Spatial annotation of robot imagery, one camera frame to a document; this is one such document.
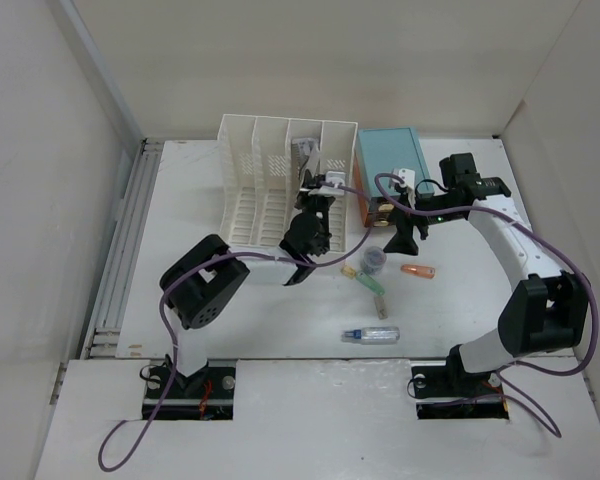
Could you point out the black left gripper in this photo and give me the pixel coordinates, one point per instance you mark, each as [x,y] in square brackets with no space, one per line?
[303,195]

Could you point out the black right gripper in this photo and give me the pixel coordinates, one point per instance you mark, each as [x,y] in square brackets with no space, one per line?
[403,241]

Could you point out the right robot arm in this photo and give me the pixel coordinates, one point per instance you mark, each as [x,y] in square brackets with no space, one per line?
[551,304]

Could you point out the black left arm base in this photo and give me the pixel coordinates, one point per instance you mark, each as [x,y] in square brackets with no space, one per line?
[206,396]

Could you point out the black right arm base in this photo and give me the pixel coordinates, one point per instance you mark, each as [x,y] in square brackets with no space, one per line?
[440,395]

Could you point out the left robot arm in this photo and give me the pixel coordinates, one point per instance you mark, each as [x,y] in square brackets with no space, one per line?
[200,284]

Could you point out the orange correction tape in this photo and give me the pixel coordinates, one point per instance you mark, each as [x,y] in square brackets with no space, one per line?
[419,271]

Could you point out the clear jar of paperclips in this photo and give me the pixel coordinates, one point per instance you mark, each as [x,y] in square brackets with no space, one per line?
[373,260]

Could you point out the white plastic file organizer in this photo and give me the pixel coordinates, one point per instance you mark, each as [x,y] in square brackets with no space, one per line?
[261,172]

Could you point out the beige eraser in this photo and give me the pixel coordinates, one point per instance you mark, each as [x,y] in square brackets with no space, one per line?
[348,271]

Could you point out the small tan eraser block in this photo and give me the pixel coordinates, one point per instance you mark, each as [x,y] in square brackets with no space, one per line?
[381,308]

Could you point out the blue top drawer box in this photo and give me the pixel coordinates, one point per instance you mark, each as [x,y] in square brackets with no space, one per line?
[382,151]

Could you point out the clear blue-capped glue bottle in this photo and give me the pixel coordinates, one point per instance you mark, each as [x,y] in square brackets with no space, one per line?
[372,335]

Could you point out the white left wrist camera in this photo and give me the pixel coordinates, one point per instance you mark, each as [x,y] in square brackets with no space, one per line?
[332,184]

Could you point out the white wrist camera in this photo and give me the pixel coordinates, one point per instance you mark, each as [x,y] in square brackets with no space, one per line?
[402,179]
[332,184]

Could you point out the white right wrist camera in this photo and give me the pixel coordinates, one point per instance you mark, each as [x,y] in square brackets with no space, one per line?
[402,179]

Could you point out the aluminium frame rail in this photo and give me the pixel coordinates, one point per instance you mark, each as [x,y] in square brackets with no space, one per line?
[105,317]

